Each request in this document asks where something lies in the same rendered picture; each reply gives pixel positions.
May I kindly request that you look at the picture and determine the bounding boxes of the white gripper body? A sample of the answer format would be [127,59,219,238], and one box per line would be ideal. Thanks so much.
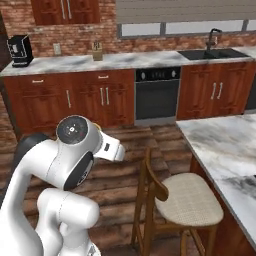
[111,139,127,163]

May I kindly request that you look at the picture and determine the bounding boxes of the black oven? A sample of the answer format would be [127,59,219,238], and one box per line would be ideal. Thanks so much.
[134,66,182,127]

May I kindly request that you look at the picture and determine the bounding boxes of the wooden stool with beige seat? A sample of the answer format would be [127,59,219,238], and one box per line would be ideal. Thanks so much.
[130,147,225,256]

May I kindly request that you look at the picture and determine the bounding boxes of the red-brown base cupboard run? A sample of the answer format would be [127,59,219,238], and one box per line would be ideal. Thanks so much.
[2,68,136,136]
[176,61,256,121]

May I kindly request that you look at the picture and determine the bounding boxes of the wooden knife block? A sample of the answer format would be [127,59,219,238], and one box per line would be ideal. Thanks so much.
[91,40,104,62]

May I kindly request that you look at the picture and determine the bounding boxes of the black sink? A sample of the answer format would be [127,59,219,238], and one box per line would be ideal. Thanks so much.
[177,47,250,62]

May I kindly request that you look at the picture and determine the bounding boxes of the red-brown island cabinet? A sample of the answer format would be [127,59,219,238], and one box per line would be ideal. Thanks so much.
[189,155,256,256]

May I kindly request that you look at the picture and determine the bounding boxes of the black coffee machine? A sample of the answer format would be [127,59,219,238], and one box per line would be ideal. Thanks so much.
[6,34,35,68]

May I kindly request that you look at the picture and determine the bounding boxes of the dark dishwasher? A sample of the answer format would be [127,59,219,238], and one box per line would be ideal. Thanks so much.
[244,72,256,113]

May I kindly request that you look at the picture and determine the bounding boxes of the black tap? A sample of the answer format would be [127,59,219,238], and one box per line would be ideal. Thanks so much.
[205,27,224,52]

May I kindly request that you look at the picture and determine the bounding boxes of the grey window blind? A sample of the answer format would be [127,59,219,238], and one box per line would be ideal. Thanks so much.
[115,0,256,25]

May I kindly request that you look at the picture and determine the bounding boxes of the white wall socket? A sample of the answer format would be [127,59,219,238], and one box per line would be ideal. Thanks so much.
[53,42,63,56]

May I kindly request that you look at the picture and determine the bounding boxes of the window with grey frame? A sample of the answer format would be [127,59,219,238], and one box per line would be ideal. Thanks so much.
[116,19,256,40]

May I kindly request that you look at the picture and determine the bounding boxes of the red-brown wall cupboard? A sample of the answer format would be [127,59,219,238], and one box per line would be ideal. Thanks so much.
[30,0,101,27]

